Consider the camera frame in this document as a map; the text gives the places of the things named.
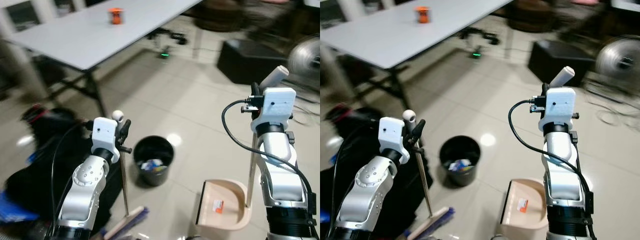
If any broom with metal stick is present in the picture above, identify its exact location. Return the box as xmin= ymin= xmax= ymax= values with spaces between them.
xmin=402 ymin=109 xmax=456 ymax=240
xmin=102 ymin=110 xmax=150 ymax=240

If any beige long-handled dustpan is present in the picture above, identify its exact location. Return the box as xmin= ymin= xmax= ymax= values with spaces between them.
xmin=195 ymin=65 xmax=290 ymax=231
xmin=499 ymin=65 xmax=576 ymax=231

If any black round trash bin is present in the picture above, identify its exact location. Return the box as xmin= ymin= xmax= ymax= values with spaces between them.
xmin=132 ymin=135 xmax=176 ymax=188
xmin=439 ymin=135 xmax=482 ymax=189

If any black box case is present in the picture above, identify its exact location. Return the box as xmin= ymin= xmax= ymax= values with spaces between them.
xmin=216 ymin=38 xmax=291 ymax=85
xmin=527 ymin=39 xmax=597 ymax=87

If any crumpled rubbish in bin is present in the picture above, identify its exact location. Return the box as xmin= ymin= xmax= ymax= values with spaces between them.
xmin=448 ymin=158 xmax=475 ymax=174
xmin=141 ymin=158 xmax=169 ymax=174

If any round metal fan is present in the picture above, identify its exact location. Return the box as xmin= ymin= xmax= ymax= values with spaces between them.
xmin=287 ymin=35 xmax=321 ymax=81
xmin=595 ymin=34 xmax=640 ymax=81

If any dark round stool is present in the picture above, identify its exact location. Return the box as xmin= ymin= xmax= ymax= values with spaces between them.
xmin=506 ymin=0 xmax=569 ymax=34
xmin=193 ymin=0 xmax=281 ymax=34

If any black bag pile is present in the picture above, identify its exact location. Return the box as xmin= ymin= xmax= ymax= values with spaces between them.
xmin=0 ymin=103 xmax=124 ymax=237
xmin=320 ymin=103 xmax=426 ymax=237

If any black device with green light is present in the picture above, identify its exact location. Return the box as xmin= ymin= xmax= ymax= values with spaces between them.
xmin=146 ymin=28 xmax=190 ymax=60
xmin=457 ymin=27 xmax=501 ymax=59

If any grey folding table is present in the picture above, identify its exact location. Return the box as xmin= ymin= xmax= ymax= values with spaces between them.
xmin=7 ymin=0 xmax=204 ymax=119
xmin=320 ymin=0 xmax=514 ymax=109

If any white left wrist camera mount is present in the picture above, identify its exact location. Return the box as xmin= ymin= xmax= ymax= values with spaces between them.
xmin=91 ymin=117 xmax=122 ymax=164
xmin=378 ymin=117 xmax=409 ymax=164

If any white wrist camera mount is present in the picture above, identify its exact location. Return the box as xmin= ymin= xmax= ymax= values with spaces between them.
xmin=538 ymin=87 xmax=577 ymax=134
xmin=378 ymin=117 xmax=409 ymax=164
xmin=91 ymin=117 xmax=122 ymax=164
xmin=251 ymin=88 xmax=297 ymax=135

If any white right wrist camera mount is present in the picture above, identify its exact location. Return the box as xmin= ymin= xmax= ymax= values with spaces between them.
xmin=538 ymin=87 xmax=577 ymax=134
xmin=251 ymin=88 xmax=297 ymax=135

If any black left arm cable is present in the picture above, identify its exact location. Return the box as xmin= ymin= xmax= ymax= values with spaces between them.
xmin=331 ymin=122 xmax=382 ymax=238
xmin=49 ymin=121 xmax=96 ymax=238

